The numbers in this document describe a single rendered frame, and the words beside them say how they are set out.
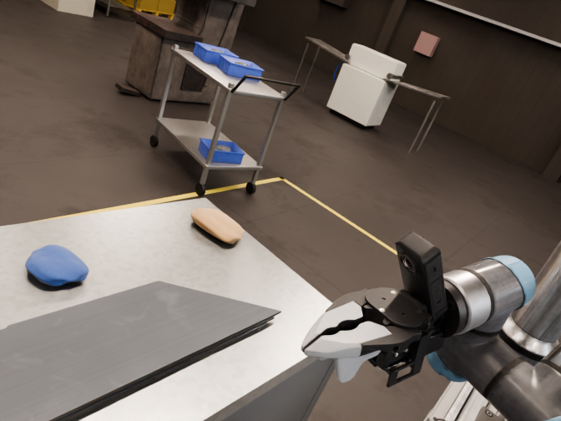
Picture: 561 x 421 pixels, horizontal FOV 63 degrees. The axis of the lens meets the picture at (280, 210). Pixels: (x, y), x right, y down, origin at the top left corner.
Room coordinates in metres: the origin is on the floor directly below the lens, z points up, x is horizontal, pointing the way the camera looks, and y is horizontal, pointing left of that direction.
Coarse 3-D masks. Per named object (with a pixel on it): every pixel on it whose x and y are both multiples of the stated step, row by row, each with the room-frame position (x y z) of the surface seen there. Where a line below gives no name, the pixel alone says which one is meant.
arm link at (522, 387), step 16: (560, 352) 0.52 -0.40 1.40; (512, 368) 0.50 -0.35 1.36; (528, 368) 0.51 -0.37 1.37; (544, 368) 0.50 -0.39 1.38; (560, 368) 0.50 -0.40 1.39; (496, 384) 0.49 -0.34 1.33; (512, 384) 0.49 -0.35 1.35; (528, 384) 0.49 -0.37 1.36; (544, 384) 0.48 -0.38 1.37; (560, 384) 0.48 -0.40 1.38; (496, 400) 0.49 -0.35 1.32; (512, 400) 0.48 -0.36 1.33; (528, 400) 0.47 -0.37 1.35; (544, 400) 0.47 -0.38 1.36; (560, 400) 0.47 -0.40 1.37; (512, 416) 0.47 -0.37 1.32; (528, 416) 0.46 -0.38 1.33; (544, 416) 0.45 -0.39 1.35; (560, 416) 0.45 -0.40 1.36
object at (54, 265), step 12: (36, 252) 0.71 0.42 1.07; (48, 252) 0.72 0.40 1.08; (60, 252) 0.73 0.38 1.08; (72, 252) 0.76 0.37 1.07; (36, 264) 0.68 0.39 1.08; (48, 264) 0.69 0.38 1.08; (60, 264) 0.70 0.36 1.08; (72, 264) 0.71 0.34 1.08; (84, 264) 0.74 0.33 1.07; (36, 276) 0.66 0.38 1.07; (48, 276) 0.66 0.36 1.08; (60, 276) 0.67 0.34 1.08; (72, 276) 0.69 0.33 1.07; (84, 276) 0.71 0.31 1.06
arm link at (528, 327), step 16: (560, 256) 0.75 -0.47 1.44; (544, 272) 0.76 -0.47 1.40; (560, 272) 0.74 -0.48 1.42; (544, 288) 0.74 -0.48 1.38; (560, 288) 0.73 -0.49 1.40; (528, 304) 0.75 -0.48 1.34; (544, 304) 0.73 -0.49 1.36; (560, 304) 0.72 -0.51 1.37; (512, 320) 0.76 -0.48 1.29; (528, 320) 0.74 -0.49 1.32; (544, 320) 0.73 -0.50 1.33; (560, 320) 0.72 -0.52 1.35; (512, 336) 0.74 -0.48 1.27; (528, 336) 0.73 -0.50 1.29; (544, 336) 0.73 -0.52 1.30; (528, 352) 0.71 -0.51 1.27; (544, 352) 0.72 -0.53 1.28
